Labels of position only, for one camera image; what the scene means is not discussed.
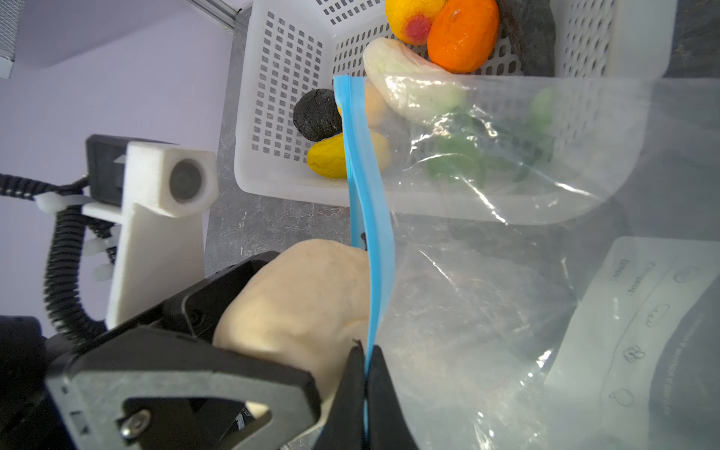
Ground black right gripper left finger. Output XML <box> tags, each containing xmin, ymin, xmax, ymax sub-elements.
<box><xmin>314</xmin><ymin>344</ymin><xmax>366</xmax><ymax>450</ymax></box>

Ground small yellow lemon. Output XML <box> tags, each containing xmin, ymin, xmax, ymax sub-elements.
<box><xmin>363</xmin><ymin>79</ymin><xmax>387</xmax><ymax>131</ymax></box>

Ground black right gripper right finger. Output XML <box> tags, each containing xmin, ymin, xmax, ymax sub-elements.
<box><xmin>365</xmin><ymin>346</ymin><xmax>419</xmax><ymax>450</ymax></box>

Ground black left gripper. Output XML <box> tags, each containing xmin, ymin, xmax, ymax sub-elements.
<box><xmin>1</xmin><ymin>309</ymin><xmax>321</xmax><ymax>449</ymax></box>

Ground dark round avocado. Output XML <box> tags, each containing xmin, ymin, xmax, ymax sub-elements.
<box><xmin>292</xmin><ymin>89</ymin><xmax>342</xmax><ymax>143</ymax></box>

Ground white mesh wall box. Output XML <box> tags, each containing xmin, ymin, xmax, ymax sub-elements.
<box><xmin>0</xmin><ymin>0</ymin><xmax>26</xmax><ymax>79</ymax></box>

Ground aluminium frame profiles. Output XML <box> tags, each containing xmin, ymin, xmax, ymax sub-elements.
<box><xmin>187</xmin><ymin>0</ymin><xmax>253</xmax><ymax>30</ymax></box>

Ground orange tangerine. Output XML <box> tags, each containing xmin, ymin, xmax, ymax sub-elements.
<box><xmin>427</xmin><ymin>0</ymin><xmax>500</xmax><ymax>73</ymax></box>

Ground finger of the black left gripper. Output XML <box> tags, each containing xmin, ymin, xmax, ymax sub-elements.
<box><xmin>162</xmin><ymin>251</ymin><xmax>279</xmax><ymax>343</ymax></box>

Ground yellow peach with red spot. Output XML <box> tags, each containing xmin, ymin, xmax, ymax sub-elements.
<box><xmin>384</xmin><ymin>0</ymin><xmax>446</xmax><ymax>46</ymax></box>

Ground white perforated plastic basket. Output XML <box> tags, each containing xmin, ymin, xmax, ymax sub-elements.
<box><xmin>234</xmin><ymin>1</ymin><xmax>677</xmax><ymax>225</ymax></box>

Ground beige round potato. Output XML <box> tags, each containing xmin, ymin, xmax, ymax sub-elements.
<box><xmin>213</xmin><ymin>239</ymin><xmax>371</xmax><ymax>416</ymax></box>

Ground clear zip bag blue zipper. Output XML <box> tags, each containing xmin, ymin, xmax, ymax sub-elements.
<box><xmin>334</xmin><ymin>76</ymin><xmax>719</xmax><ymax>449</ymax></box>

